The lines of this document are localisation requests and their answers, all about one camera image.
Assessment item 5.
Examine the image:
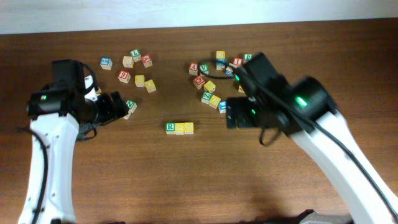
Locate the blue X block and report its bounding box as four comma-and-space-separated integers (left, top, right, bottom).
216, 58, 226, 70

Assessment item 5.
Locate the red 6 block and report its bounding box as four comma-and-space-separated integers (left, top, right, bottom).
118, 70, 131, 83

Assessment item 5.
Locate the green T block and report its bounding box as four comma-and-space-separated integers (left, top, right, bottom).
130, 49, 142, 62

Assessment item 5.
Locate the green V block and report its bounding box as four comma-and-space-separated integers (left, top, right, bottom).
199, 63, 209, 76

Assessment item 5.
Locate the yellow U block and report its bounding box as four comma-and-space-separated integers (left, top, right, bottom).
238, 85, 244, 93

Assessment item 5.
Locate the green N block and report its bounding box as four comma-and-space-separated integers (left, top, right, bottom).
126, 100, 137, 113

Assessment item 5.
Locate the red Y block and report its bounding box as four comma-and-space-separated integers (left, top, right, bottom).
188, 63, 198, 75

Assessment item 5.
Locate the red A block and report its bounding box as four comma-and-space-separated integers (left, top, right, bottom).
141, 55, 153, 68

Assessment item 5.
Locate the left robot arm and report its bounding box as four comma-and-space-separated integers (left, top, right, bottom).
18, 90, 128, 223

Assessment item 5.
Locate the yellow S block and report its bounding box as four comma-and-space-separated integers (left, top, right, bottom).
175, 123, 185, 135

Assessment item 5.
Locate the red I block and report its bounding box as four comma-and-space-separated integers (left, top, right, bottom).
233, 57, 243, 67

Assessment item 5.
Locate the blue 5 block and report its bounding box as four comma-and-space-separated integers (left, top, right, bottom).
100, 57, 113, 70

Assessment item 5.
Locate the blue P block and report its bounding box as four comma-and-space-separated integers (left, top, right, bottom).
123, 111, 131, 120

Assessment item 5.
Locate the green R block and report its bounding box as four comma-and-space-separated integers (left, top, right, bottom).
165, 122, 175, 134

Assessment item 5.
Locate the yellow block tilted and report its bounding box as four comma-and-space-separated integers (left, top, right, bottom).
144, 80, 156, 93

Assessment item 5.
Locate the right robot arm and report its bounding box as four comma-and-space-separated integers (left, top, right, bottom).
226, 75, 397, 223

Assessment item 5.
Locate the yellow block left pair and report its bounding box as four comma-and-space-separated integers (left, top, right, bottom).
134, 75, 146, 88

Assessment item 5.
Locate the blue side wooden block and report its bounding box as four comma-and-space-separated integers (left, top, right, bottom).
225, 66, 234, 77

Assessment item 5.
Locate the green Z block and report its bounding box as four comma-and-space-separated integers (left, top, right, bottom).
201, 91, 213, 105

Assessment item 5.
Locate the yellow top block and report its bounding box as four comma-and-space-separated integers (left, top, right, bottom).
216, 50, 225, 59

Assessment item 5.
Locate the blue lower right block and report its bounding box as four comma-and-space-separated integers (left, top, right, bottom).
218, 101, 226, 114

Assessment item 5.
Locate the plain wooden block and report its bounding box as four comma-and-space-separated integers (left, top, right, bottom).
123, 56, 134, 68

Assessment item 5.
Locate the red Q block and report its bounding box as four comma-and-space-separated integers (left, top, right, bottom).
193, 76, 206, 90

